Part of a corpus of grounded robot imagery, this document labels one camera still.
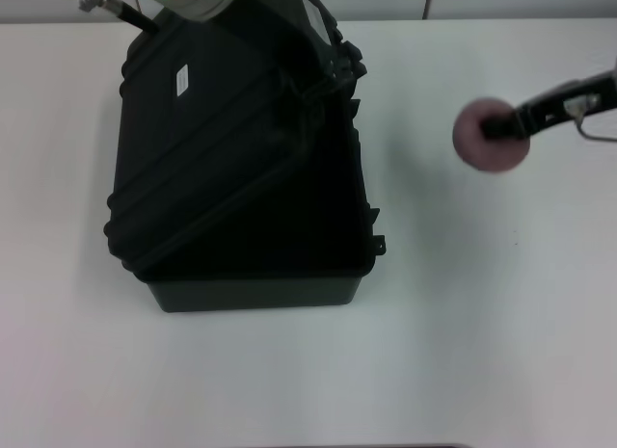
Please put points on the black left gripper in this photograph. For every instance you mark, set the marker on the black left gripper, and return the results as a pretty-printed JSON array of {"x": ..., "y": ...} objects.
[{"x": 299, "y": 14}]

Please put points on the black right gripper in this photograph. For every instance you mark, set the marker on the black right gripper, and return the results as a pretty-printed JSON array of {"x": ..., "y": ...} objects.
[{"x": 559, "y": 106}]

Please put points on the pink fuzzy peach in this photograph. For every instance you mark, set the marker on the pink fuzzy peach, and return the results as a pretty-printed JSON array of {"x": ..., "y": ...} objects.
[{"x": 472, "y": 149}]

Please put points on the black plastic carrying case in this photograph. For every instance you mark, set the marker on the black plastic carrying case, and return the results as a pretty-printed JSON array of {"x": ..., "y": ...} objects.
[{"x": 241, "y": 236}]

